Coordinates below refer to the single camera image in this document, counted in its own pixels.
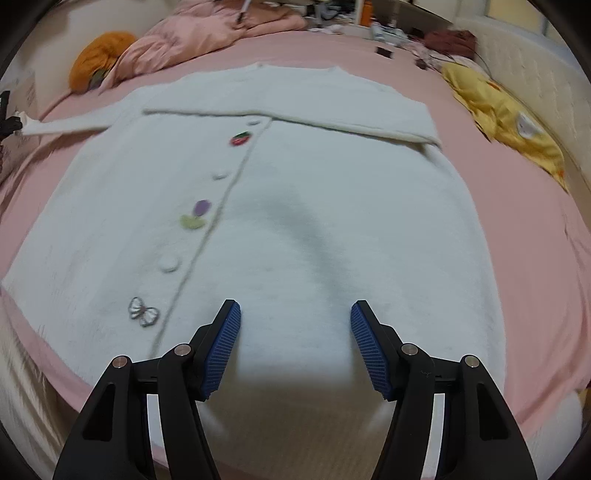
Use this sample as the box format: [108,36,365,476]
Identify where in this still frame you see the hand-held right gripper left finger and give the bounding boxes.
[53,299,242,480]

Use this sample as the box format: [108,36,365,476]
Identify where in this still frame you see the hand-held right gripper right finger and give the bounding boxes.
[350,300,539,480]

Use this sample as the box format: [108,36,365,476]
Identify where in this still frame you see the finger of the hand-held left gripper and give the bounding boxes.
[0,91,23,139]

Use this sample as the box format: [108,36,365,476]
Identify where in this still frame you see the white knit cardigan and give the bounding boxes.
[1,62,513,402]

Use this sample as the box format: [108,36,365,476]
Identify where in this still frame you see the orange plush cushion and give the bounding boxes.
[69,31,139,93]

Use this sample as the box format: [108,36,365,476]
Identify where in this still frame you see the pink duvet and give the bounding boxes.
[99,0,308,93]

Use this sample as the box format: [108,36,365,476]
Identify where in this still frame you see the white bolster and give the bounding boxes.
[522,390,585,462]

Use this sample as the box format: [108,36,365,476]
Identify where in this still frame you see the yellow pillow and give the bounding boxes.
[441,62,570,192]

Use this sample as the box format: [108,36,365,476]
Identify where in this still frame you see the dark red bag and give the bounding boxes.
[422,30,477,58]

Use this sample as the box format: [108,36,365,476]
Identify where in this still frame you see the white padded headboard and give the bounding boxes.
[466,18,591,185]

